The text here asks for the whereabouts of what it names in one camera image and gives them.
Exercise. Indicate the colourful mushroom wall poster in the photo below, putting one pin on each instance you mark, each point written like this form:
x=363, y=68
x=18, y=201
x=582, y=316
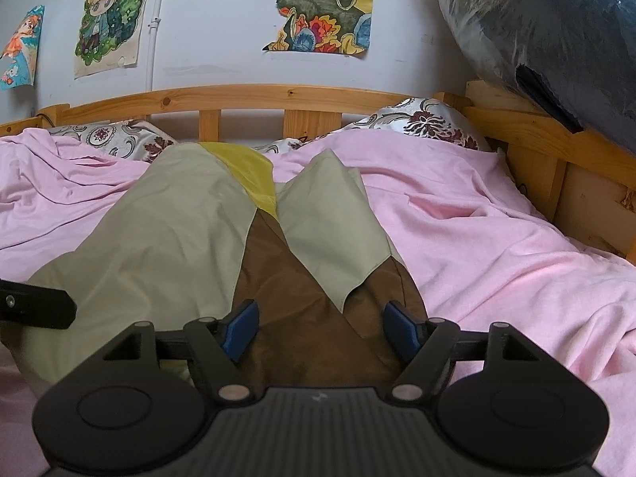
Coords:
x=324, y=26

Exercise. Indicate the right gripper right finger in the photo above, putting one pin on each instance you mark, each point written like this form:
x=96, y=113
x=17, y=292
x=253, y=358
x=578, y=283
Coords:
x=424, y=349

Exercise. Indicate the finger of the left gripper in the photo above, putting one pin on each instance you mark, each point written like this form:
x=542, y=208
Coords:
x=38, y=307

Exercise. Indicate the orange-haired character wall poster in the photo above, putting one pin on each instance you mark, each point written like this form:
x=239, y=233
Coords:
x=22, y=49

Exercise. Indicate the anime girl wall poster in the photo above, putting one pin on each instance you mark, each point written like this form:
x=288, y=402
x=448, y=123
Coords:
x=108, y=36

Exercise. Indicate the floral satin pillow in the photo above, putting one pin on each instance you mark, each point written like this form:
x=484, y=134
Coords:
x=131, y=139
x=417, y=118

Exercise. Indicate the floral satin pillow left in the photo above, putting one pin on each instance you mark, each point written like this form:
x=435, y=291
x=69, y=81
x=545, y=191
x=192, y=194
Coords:
x=131, y=139

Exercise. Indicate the olive green garment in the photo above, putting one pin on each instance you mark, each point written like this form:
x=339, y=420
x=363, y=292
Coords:
x=203, y=231

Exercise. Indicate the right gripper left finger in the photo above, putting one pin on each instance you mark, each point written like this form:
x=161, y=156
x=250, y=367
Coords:
x=216, y=347

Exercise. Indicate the plastic bag of clothes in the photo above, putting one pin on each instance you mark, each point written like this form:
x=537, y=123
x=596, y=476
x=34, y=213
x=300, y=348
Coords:
x=574, y=59

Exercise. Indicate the wooden bed headboard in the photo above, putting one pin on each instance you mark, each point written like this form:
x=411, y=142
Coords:
x=582, y=183

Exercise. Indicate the pink bed sheet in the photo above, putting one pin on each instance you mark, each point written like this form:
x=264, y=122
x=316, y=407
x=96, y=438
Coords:
x=475, y=247

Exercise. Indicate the white wall pipe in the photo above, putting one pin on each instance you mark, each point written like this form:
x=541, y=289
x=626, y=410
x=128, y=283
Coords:
x=153, y=31

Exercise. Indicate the floral satin pillow right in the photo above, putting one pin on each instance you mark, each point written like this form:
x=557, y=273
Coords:
x=417, y=118

